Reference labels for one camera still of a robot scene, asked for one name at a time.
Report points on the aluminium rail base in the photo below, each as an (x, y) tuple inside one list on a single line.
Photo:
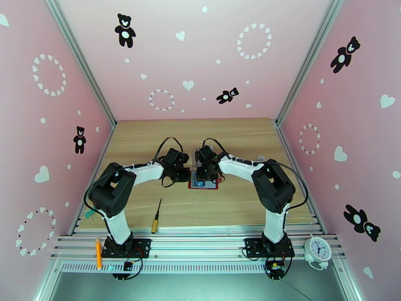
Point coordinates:
[(200, 243)]

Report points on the slotted metal strip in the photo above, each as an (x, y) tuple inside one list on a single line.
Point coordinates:
[(200, 268)]

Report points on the green binder clip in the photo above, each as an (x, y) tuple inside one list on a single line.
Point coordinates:
[(89, 215)]

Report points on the red leather card holder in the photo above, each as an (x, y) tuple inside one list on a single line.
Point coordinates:
[(189, 181)]

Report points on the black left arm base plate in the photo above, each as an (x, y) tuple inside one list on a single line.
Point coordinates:
[(144, 246)]

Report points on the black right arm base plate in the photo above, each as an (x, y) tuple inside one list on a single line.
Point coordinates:
[(250, 246)]

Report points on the orange pencil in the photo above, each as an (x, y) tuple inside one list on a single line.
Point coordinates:
[(99, 257)]

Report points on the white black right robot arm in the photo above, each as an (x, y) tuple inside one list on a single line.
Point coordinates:
[(238, 165)]

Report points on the aluminium frame post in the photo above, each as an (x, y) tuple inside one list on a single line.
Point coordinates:
[(308, 58), (81, 58)]

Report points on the white alarm clock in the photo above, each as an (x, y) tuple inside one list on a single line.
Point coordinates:
[(318, 249)]

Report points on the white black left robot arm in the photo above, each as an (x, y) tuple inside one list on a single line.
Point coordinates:
[(147, 173)]

